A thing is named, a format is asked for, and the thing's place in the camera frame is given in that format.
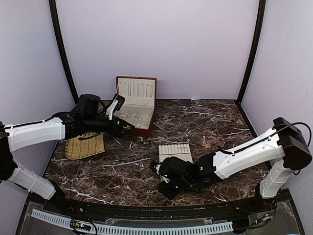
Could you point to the brown jewelry display tray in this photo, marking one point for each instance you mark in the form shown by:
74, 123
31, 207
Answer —
180, 151

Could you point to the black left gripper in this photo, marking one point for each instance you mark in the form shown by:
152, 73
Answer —
118, 132

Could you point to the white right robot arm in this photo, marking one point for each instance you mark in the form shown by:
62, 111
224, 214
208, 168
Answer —
284, 143

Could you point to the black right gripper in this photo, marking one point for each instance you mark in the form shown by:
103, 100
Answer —
168, 193

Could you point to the red wooden jewelry box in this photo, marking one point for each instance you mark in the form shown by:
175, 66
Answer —
140, 101

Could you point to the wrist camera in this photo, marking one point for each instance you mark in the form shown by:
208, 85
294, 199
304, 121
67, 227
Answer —
90, 105
171, 168

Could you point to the white slotted cable duct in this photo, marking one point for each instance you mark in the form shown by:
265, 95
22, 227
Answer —
130, 227

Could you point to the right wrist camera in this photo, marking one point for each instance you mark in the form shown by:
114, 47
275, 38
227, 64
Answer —
171, 168

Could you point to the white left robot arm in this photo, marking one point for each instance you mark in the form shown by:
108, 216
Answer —
37, 135

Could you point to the black frame post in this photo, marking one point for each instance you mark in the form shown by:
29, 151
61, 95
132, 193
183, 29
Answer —
61, 49
253, 51

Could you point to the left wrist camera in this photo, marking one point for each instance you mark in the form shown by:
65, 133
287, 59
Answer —
90, 105

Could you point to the black left frame post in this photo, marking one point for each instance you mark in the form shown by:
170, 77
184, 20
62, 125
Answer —
61, 49

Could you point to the woven bamboo tray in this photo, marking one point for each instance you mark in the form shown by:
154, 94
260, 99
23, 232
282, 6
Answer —
84, 146

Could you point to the black right frame post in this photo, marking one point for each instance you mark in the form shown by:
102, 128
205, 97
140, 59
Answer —
253, 51

